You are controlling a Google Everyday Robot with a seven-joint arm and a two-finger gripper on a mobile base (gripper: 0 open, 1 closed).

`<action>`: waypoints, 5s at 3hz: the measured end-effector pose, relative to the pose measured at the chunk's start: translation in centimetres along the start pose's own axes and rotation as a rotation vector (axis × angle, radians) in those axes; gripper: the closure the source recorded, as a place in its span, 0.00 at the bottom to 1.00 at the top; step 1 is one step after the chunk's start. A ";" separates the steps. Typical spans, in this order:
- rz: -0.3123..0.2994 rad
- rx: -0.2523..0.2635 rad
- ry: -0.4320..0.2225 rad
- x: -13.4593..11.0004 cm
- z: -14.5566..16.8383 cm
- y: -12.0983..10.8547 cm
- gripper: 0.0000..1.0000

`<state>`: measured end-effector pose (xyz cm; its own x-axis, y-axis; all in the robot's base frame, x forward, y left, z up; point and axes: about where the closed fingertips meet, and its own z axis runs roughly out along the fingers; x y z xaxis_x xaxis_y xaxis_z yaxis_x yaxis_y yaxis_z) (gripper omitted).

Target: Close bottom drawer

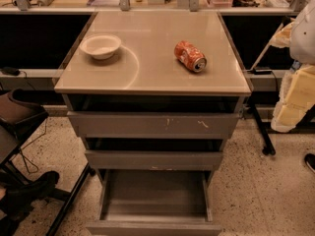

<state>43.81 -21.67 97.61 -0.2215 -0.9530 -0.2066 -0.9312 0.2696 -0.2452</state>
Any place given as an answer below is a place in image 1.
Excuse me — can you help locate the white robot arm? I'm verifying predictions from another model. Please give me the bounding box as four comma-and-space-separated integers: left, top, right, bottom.
271, 0, 315, 133

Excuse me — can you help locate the grey drawer cabinet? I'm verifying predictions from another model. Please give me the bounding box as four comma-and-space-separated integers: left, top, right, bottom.
53, 10, 253, 195

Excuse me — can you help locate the grey top drawer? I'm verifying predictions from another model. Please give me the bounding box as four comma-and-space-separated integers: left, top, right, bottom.
68, 111, 238, 140

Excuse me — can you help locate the grey drawer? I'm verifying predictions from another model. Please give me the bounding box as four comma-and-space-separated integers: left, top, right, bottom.
87, 170, 221, 236
85, 150, 223, 171
68, 111, 238, 140

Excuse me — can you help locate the grey middle drawer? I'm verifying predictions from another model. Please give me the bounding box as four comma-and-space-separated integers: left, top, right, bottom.
85, 150, 223, 171

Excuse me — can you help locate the grey bottom drawer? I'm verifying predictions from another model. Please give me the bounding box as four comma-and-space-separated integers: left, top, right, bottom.
87, 170, 221, 236

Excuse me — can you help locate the orange soda can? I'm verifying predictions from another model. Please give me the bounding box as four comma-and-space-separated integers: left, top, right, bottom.
174, 40, 207, 73

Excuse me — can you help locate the white bowl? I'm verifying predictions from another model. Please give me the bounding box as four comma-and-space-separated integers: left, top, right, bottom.
80, 34, 121, 60

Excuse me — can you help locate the black power adapter right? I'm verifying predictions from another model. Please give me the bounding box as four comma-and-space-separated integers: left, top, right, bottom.
253, 67, 272, 75

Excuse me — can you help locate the black power adapter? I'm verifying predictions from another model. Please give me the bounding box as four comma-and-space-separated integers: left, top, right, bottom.
253, 67, 272, 75
0, 67, 20, 76

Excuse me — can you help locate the white leaning rod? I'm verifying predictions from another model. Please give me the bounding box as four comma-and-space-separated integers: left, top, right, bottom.
247, 23, 284, 72

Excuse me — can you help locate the black table leg stand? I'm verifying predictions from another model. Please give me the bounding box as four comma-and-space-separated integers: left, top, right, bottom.
249, 100, 276, 155

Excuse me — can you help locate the black diagonal floor bar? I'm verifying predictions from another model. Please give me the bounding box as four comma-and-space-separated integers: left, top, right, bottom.
45, 164, 95, 236

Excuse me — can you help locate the black power adapter left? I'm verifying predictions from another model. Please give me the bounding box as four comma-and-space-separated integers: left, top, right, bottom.
0, 67, 20, 76

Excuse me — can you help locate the black shoe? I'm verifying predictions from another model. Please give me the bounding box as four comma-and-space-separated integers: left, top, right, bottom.
304, 153, 315, 173

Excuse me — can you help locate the black office chair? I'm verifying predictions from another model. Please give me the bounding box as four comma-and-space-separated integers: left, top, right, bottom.
0, 88, 71, 236

